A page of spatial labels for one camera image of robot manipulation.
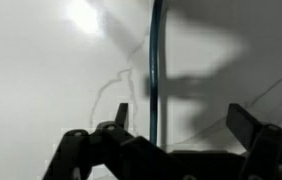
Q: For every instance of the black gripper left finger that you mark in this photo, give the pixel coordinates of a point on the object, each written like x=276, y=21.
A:
x=74, y=150

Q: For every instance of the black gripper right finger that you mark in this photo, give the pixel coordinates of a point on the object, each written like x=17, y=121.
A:
x=264, y=150

